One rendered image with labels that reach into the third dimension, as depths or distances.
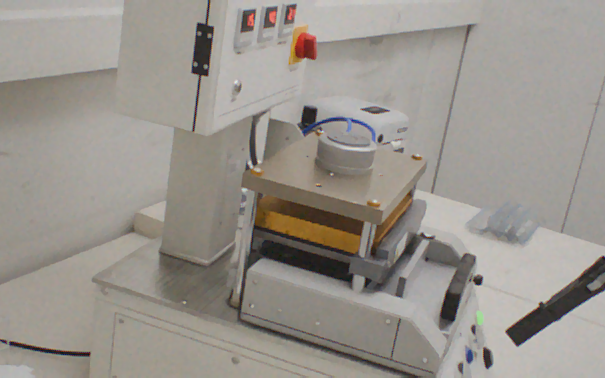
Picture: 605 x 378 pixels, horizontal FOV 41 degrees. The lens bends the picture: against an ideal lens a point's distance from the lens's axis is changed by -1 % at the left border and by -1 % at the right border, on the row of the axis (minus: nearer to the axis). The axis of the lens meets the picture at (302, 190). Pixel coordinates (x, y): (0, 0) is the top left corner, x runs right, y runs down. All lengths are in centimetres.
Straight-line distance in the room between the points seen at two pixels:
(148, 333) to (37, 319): 32
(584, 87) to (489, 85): 39
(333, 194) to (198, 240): 26
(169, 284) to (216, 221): 12
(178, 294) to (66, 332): 31
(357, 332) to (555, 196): 267
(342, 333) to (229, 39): 37
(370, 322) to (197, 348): 23
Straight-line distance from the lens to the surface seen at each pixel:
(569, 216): 360
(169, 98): 98
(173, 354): 108
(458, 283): 104
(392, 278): 111
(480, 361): 123
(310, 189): 96
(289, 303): 98
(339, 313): 97
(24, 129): 142
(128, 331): 110
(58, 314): 137
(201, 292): 107
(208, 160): 110
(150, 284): 108
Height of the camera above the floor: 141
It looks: 19 degrees down
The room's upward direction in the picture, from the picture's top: 10 degrees clockwise
